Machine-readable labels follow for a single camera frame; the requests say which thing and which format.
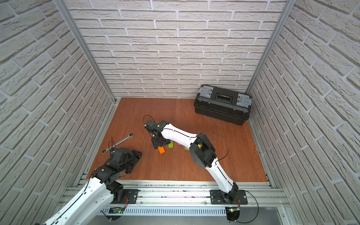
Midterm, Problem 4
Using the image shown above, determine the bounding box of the orange 2x4 lego brick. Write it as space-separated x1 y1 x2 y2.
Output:
158 147 166 154

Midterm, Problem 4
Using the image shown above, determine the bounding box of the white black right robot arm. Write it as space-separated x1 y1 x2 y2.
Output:
144 120 239 204

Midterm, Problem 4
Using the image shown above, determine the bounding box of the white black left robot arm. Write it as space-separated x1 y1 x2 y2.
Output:
44 148 142 225

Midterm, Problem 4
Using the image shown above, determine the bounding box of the silver ratchet wrench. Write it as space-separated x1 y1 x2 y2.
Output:
101 133 135 154

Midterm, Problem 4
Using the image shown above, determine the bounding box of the black plastic toolbox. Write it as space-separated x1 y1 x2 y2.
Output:
194 84 252 125

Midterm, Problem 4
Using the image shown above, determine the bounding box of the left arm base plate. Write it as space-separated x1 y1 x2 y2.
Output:
111 189 139 204

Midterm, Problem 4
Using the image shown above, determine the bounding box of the aluminium front rail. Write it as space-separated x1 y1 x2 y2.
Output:
57 179 290 209

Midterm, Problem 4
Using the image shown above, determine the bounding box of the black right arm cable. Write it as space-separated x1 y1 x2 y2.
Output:
201 132 231 164

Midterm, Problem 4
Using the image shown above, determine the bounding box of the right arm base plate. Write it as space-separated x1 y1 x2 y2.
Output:
210 190 248 205

